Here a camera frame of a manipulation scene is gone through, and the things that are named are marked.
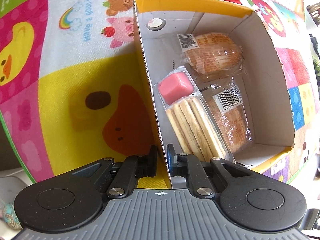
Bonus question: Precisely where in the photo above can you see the biscuit sticks with pink dip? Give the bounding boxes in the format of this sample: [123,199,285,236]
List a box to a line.
[155,66,235,163]

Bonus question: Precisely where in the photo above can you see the brown cake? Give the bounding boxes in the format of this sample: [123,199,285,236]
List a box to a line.
[202,77,252,154]

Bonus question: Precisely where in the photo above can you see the yellow cardboard box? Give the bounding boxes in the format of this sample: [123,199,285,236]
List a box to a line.
[134,0,295,182]

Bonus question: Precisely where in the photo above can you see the round bread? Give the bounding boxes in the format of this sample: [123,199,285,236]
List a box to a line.
[177,33,243,75]

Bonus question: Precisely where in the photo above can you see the colourful cartoon patchwork blanket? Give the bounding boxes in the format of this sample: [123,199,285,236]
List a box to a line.
[1,0,319,187]

